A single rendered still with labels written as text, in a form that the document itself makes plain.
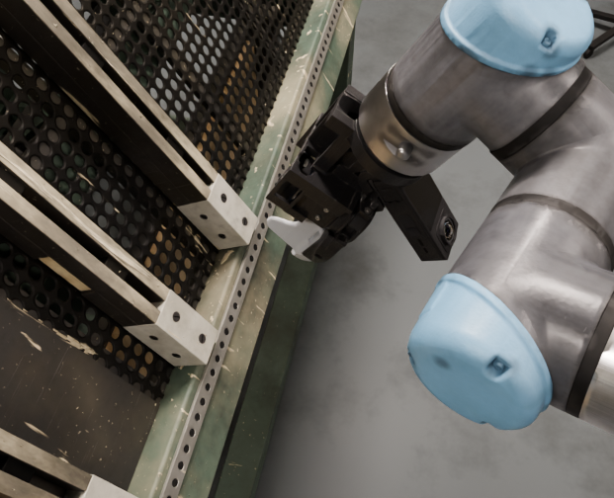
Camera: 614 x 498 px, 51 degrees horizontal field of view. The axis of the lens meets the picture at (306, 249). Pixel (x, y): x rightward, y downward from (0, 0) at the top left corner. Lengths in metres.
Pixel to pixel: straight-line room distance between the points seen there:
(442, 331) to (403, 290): 1.87
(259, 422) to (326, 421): 0.27
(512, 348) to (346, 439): 1.65
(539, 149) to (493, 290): 0.11
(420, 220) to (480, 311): 0.22
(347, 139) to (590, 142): 0.17
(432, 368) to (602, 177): 0.14
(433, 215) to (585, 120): 0.19
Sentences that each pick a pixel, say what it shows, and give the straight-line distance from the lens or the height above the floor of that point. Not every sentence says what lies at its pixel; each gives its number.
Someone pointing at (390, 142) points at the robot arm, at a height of 1.53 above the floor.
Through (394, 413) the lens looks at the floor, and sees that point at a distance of 1.99.
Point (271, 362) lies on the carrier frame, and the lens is 1.84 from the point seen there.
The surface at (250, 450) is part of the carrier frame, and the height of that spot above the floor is 0.18.
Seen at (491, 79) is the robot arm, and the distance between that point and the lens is 0.39.
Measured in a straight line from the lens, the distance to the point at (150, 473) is 1.01.
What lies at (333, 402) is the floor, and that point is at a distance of 1.99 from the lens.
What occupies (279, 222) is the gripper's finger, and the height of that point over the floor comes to 1.37.
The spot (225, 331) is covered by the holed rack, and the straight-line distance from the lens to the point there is 1.10.
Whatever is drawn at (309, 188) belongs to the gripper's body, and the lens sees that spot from 0.51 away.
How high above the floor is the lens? 1.85
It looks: 55 degrees down
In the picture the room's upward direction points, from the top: straight up
